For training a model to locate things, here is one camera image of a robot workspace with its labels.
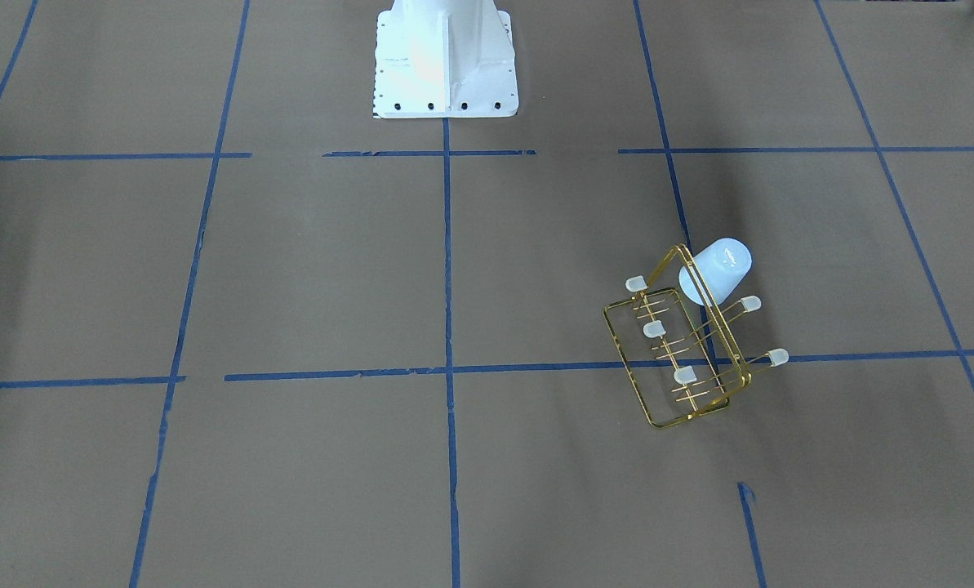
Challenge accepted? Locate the light blue plastic cup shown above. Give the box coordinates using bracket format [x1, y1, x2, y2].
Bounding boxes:
[679, 238, 753, 306]

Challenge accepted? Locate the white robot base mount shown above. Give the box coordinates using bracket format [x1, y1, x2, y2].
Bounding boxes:
[371, 1, 520, 119]

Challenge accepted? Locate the gold wire cup holder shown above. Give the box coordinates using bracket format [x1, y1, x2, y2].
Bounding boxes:
[603, 244, 790, 430]

